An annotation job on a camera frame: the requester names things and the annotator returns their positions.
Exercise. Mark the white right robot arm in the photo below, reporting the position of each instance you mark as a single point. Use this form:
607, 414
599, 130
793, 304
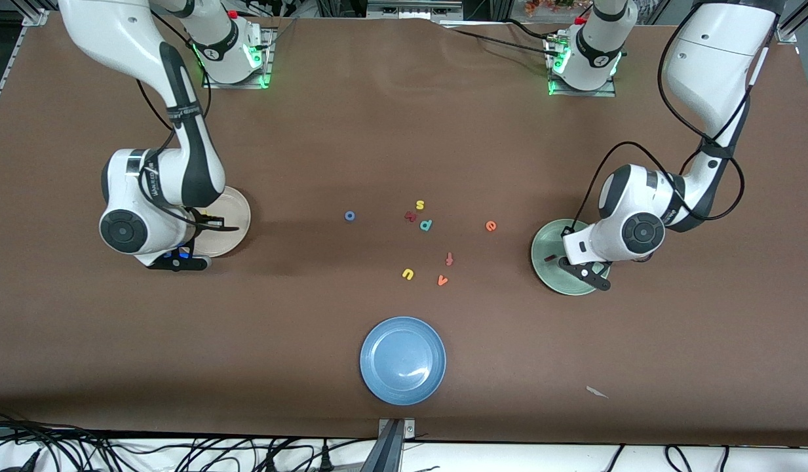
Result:
128, 46

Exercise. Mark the metal table edge bracket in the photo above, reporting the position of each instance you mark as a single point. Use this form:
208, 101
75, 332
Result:
390, 446

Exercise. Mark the green plate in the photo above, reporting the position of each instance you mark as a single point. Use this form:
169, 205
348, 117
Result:
548, 276

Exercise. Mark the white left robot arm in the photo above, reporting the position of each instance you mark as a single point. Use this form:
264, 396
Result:
718, 65

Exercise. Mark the white tape scrap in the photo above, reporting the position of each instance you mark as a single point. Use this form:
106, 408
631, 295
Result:
597, 392

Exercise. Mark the aluminium frame profile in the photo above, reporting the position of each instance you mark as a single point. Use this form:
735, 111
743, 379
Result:
4, 65
793, 23

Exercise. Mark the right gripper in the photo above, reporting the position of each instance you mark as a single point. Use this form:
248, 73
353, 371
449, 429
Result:
201, 219

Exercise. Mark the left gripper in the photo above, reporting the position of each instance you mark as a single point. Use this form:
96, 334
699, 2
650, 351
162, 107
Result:
567, 231

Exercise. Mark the blue plate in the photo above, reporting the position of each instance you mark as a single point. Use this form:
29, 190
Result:
402, 360

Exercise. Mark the beige brown plate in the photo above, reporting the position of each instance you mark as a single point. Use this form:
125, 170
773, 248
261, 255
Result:
236, 219

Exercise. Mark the grey equipment box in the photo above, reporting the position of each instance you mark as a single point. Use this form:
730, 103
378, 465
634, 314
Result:
410, 8

